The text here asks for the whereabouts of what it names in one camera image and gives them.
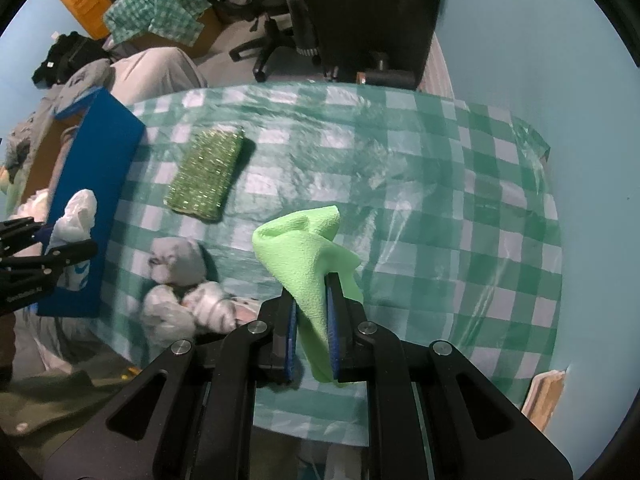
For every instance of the black clothes pile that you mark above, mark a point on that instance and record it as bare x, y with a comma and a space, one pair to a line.
66, 56

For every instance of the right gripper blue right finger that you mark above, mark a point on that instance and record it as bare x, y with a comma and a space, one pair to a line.
343, 316

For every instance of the black office chair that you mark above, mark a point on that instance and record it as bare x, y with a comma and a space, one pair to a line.
287, 23

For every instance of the lime green microfiber cloth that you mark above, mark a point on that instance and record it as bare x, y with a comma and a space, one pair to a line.
299, 251

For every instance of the white plastic bag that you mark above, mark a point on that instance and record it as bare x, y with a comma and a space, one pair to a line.
75, 226

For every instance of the black cabinet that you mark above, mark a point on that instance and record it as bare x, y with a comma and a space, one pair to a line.
349, 31

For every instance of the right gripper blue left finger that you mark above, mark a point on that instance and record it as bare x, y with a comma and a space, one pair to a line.
284, 335

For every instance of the blue cardboard box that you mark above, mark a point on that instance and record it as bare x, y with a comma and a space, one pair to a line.
89, 145

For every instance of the white mesh bath pouf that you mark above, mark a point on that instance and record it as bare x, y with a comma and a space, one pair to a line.
36, 207

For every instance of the light grey sock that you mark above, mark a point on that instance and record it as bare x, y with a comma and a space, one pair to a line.
176, 261

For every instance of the printed plastic bag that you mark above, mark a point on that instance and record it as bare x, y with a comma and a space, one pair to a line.
203, 309

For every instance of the green checkered tablecloth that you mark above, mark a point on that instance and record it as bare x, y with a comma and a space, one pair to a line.
446, 204

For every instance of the grey quilted blanket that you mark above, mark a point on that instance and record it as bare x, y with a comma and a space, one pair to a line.
24, 139

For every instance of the green sparkly knitted cloth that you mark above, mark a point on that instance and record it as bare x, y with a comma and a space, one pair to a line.
204, 175

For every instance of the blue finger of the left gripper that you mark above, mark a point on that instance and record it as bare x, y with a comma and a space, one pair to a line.
58, 257
21, 233

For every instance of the grey sofa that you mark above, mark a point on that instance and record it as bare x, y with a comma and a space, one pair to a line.
153, 73

